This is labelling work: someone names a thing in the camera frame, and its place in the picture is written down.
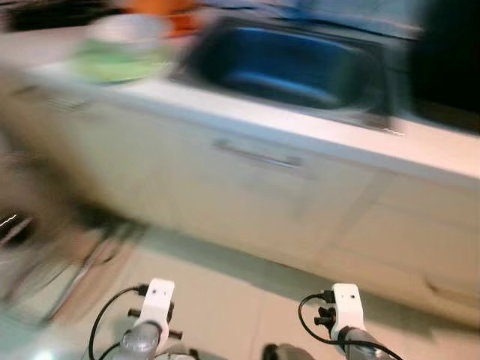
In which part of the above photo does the green plate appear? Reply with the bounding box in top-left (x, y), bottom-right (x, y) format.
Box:
top-left (73, 39), bottom-right (179, 85)

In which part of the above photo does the white bowl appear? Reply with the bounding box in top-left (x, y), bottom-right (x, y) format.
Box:
top-left (86, 13), bottom-right (172, 52)

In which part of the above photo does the beige kitchen cabinet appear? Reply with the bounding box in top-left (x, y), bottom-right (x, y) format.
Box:
top-left (0, 71), bottom-right (480, 331)

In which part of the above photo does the black kitchen appliance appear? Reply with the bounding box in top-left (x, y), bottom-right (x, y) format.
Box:
top-left (409, 0), bottom-right (480, 134)

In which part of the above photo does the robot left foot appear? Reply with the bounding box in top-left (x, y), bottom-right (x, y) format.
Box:
top-left (161, 341), bottom-right (200, 360)

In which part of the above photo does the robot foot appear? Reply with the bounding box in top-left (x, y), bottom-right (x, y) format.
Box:
top-left (262, 343), bottom-right (302, 360)
top-left (161, 341), bottom-right (200, 360)

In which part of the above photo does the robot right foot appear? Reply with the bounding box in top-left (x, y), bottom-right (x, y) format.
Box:
top-left (262, 343), bottom-right (302, 360)

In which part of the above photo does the stainless steel sink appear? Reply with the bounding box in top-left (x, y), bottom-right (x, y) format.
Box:
top-left (174, 15), bottom-right (402, 130)

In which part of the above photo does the orange bowl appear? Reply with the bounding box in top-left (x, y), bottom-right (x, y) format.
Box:
top-left (124, 0), bottom-right (202, 17)

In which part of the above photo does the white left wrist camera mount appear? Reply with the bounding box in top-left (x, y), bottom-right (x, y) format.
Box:
top-left (141, 279), bottom-right (176, 331)

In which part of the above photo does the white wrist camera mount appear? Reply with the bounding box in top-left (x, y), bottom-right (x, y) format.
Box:
top-left (331, 283), bottom-right (366, 335)
top-left (141, 279), bottom-right (176, 331)

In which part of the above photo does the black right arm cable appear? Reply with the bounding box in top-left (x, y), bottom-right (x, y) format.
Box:
top-left (298, 292), bottom-right (406, 360)

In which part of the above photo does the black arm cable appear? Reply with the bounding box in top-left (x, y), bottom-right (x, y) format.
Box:
top-left (88, 285), bottom-right (147, 360)
top-left (298, 292), bottom-right (406, 360)

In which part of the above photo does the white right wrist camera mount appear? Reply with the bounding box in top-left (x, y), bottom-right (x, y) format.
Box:
top-left (331, 283), bottom-right (366, 335)

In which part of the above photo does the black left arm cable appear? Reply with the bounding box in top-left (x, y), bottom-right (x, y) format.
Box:
top-left (88, 285), bottom-right (147, 360)

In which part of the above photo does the metal drawer handle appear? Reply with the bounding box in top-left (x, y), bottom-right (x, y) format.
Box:
top-left (424, 276), bottom-right (480, 301)
top-left (11, 84), bottom-right (87, 113)
top-left (211, 139), bottom-right (307, 172)

